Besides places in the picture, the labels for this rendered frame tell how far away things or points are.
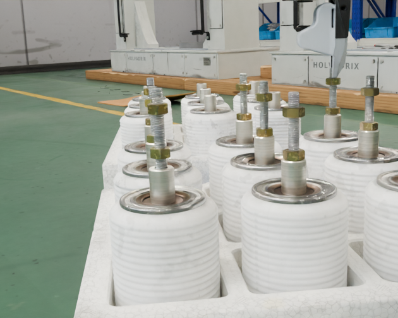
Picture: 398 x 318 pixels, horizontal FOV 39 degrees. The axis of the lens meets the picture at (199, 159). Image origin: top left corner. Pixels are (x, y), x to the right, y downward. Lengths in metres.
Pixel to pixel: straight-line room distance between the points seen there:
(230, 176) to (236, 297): 0.16
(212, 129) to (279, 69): 2.29
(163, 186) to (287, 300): 0.14
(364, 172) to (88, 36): 6.68
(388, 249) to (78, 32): 6.73
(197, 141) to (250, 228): 0.52
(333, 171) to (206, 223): 0.21
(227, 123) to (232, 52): 2.80
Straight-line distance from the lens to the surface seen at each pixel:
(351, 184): 0.62
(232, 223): 0.61
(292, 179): 0.50
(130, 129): 1.00
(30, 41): 6.94
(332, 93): 0.75
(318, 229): 0.48
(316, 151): 0.73
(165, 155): 0.48
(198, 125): 0.99
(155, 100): 0.47
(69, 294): 0.93
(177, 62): 4.13
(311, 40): 0.73
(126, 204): 0.48
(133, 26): 4.99
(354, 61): 2.88
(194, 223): 0.46
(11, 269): 1.06
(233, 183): 0.59
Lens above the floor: 0.39
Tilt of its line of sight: 13 degrees down
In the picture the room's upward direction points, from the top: 2 degrees counter-clockwise
